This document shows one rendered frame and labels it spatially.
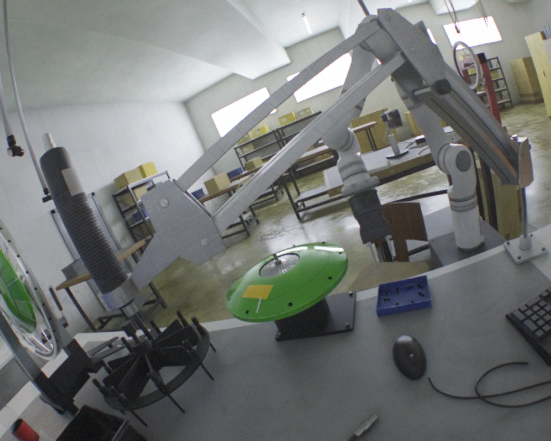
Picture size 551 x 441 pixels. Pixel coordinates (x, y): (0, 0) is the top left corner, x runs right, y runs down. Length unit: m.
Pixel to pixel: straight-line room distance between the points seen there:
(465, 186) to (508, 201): 1.48
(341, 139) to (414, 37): 0.36
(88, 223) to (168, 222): 0.09
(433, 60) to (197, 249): 0.40
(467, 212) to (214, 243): 0.74
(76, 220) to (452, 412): 0.56
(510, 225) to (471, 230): 1.50
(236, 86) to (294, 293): 9.62
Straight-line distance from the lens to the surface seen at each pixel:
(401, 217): 1.35
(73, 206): 0.31
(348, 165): 0.68
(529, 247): 0.79
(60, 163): 0.32
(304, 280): 0.57
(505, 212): 2.31
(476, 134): 0.51
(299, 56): 9.63
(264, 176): 0.28
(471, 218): 0.89
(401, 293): 0.71
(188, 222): 0.27
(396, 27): 0.42
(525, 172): 0.68
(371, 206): 0.66
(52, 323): 0.79
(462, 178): 0.83
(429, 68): 0.43
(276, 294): 0.57
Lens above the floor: 1.35
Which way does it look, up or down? 15 degrees down
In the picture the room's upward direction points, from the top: 24 degrees counter-clockwise
